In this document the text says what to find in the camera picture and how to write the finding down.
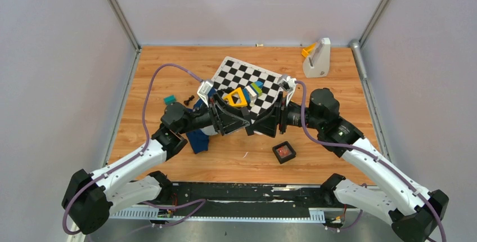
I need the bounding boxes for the grey corner pipe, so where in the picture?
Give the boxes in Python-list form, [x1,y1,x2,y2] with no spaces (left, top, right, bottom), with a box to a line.
[349,39,369,89]

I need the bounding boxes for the teal toy block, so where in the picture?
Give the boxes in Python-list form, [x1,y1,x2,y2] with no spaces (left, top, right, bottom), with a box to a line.
[163,95,177,105]

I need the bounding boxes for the orange plastic piece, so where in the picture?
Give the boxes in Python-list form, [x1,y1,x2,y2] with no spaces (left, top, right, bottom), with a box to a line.
[301,42,318,58]

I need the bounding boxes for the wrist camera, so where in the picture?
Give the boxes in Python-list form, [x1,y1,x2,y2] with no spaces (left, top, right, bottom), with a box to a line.
[197,80,213,104]
[277,74,296,97]

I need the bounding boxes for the black white chessboard mat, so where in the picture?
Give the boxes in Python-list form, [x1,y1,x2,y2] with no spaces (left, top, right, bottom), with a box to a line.
[210,56,284,126]

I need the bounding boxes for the black chess piece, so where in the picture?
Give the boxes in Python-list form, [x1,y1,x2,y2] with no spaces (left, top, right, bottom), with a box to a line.
[183,95,195,106]

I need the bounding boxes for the stacked coloured toy blocks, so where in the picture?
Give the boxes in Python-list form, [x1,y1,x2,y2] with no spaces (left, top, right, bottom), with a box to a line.
[243,81,263,104]

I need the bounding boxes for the white wedge stand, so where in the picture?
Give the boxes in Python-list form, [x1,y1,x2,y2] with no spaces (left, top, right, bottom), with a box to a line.
[303,38,331,78]

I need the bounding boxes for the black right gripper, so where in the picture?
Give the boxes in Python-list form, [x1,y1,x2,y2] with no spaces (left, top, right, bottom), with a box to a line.
[250,91,323,136]

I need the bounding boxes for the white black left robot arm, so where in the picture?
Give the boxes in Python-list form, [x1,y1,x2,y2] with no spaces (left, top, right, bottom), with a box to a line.
[61,93,251,235]

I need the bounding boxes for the yellow triangle toy block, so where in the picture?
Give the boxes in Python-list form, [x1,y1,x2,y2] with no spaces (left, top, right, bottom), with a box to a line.
[223,87,248,107]

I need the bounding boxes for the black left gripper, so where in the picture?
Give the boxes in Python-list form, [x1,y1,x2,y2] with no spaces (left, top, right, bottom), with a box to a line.
[178,93,250,136]

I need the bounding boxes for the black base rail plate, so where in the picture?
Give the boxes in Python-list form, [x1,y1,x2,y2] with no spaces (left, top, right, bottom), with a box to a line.
[136,181,358,219]

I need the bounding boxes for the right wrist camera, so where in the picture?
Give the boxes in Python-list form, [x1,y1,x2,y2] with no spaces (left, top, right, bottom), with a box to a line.
[277,74,296,97]

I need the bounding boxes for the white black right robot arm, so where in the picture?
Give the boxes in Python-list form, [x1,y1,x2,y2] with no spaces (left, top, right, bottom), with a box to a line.
[253,88,449,241]

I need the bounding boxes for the black square display box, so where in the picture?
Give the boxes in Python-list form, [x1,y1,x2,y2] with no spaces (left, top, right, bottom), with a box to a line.
[240,107,254,136]

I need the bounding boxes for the red leaf brooch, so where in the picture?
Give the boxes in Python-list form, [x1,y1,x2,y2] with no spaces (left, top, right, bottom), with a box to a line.
[277,147,291,158]

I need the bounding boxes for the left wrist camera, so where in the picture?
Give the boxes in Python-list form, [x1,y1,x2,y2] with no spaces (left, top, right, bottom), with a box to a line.
[197,80,213,104]

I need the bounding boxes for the blue t-shirt garment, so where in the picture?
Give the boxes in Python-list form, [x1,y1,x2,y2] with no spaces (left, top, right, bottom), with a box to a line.
[186,88,218,154]

